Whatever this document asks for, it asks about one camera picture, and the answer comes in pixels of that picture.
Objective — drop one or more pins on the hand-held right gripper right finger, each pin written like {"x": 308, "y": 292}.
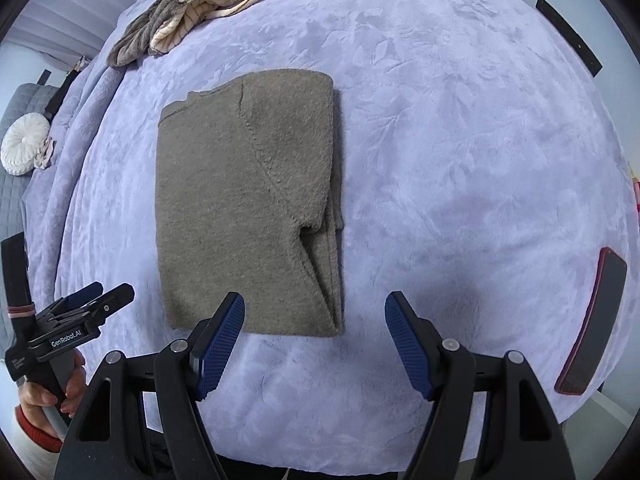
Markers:
{"x": 410, "y": 345}

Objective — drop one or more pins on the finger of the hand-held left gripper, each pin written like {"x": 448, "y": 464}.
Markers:
{"x": 117, "y": 297}
{"x": 85, "y": 292}

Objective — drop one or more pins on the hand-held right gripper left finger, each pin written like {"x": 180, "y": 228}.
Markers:
{"x": 220, "y": 345}

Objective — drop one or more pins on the taupe knit sweater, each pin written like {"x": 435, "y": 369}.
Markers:
{"x": 225, "y": 210}

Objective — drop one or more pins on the person's left forearm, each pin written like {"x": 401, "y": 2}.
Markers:
{"x": 30, "y": 432}

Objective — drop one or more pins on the person's left hand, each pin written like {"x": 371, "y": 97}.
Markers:
{"x": 37, "y": 397}

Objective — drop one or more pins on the grey quilted sofa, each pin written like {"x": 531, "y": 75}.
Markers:
{"x": 12, "y": 195}

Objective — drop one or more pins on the small beige cloth item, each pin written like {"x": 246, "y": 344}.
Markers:
{"x": 45, "y": 155}

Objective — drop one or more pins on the white round pillow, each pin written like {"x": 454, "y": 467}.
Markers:
{"x": 22, "y": 142}

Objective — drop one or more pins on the red-edged phone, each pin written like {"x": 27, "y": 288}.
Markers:
{"x": 597, "y": 320}

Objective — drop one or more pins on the lavender plush blanket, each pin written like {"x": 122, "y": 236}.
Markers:
{"x": 450, "y": 160}

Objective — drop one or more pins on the grey-brown knit garment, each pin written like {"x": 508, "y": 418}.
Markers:
{"x": 140, "y": 35}

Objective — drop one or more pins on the white curtain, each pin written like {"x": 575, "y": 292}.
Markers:
{"x": 65, "y": 15}

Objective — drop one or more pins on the black strip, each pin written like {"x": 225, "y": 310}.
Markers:
{"x": 570, "y": 35}

